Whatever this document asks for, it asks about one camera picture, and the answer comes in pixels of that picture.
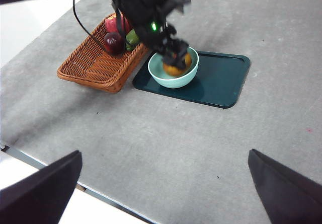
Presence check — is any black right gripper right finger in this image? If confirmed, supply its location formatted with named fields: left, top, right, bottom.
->
left=247, top=148, right=322, bottom=224

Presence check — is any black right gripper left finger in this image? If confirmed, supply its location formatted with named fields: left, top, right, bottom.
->
left=0, top=150, right=83, bottom=224

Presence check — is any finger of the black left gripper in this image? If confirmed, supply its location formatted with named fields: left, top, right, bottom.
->
left=177, top=49, right=189, bottom=70
left=162, top=54, right=177, bottom=68

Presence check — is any brown kiwi fruit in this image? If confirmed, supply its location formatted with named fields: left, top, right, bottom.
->
left=162, top=52, right=193, bottom=78

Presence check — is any teal bowl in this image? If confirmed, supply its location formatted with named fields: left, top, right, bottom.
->
left=147, top=46, right=200, bottom=89

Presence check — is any green avocado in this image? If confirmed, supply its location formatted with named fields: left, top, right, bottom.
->
left=124, top=29, right=142, bottom=52

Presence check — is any dark green tray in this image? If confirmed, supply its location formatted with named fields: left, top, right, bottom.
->
left=132, top=50, right=252, bottom=110

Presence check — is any dark red plum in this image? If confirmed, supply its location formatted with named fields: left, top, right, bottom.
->
left=103, top=31, right=126, bottom=55

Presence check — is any red apple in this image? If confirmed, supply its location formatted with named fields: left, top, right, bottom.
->
left=104, top=13, right=132, bottom=34

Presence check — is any brown wicker basket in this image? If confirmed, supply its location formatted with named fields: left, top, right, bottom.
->
left=56, top=12, right=152, bottom=94

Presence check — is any black cable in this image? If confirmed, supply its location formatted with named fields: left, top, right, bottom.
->
left=71, top=0, right=128, bottom=55

